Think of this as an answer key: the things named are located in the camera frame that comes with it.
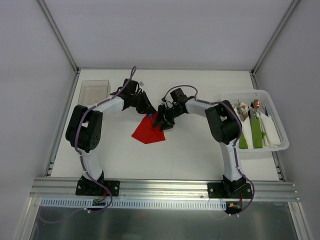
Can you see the red paper napkin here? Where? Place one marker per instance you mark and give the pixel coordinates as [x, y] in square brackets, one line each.
[146, 134]

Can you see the clear plastic box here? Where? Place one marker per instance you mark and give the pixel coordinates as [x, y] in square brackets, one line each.
[93, 92]

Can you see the right white napkin rolls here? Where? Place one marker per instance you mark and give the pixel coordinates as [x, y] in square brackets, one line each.
[270, 138]

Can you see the white plastic basket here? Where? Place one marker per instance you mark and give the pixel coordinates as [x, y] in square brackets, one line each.
[266, 106]

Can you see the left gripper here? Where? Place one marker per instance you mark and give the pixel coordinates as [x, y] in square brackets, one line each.
[141, 100]

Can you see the white napkin roll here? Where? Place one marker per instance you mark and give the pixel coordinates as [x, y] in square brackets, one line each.
[242, 112]

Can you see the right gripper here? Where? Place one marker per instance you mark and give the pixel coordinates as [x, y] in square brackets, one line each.
[167, 114]

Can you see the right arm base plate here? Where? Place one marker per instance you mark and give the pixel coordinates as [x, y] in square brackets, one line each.
[217, 190]

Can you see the aluminium front rail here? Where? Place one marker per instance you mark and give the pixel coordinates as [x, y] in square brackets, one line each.
[146, 189]

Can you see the left green napkin roll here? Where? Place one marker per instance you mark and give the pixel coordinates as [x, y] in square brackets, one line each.
[242, 144]

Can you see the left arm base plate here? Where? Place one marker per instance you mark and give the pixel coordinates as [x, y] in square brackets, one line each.
[87, 187]

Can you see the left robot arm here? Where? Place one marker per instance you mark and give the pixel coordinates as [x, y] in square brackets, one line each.
[85, 125]

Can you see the copper spoon in basket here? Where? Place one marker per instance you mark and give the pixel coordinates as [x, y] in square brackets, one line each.
[256, 104]

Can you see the white slotted cable duct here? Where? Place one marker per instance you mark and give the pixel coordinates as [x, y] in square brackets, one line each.
[215, 205]

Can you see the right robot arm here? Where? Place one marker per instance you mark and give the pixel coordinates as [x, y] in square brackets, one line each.
[224, 125]

